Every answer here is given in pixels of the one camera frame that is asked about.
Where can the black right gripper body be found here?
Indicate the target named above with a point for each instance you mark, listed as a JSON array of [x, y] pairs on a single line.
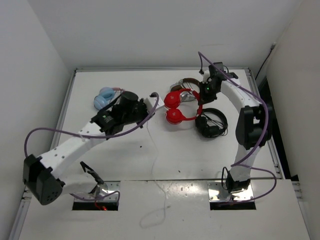
[[207, 89]]

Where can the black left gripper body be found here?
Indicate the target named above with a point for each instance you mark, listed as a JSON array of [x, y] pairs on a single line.
[[140, 111]]

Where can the red wireless headphones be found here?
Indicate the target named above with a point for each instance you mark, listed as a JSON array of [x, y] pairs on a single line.
[[172, 101]]

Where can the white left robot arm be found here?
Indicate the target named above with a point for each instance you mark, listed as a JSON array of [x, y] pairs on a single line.
[[43, 174]]

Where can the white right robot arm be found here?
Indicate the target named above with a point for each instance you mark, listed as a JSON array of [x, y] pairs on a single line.
[[253, 128]]

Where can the brown silver headphones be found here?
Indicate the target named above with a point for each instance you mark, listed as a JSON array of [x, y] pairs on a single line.
[[186, 83]]

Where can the black headphones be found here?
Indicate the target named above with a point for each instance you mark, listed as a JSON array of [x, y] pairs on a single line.
[[212, 123]]

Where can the pink blue cat-ear headphones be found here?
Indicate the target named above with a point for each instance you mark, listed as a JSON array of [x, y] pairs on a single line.
[[105, 96]]

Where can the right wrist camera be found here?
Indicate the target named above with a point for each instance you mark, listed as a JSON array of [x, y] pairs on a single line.
[[206, 77]]

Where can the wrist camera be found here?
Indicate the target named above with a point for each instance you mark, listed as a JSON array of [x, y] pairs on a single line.
[[153, 102], [206, 77]]

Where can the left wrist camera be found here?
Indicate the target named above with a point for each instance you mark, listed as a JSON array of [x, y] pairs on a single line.
[[153, 102]]

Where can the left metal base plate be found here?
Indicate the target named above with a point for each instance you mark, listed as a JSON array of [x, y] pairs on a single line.
[[108, 192]]

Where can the metal base plate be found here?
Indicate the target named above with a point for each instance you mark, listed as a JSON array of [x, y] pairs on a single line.
[[217, 193], [108, 192]]

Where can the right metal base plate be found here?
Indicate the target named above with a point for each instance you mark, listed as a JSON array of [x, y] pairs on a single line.
[[217, 193]]

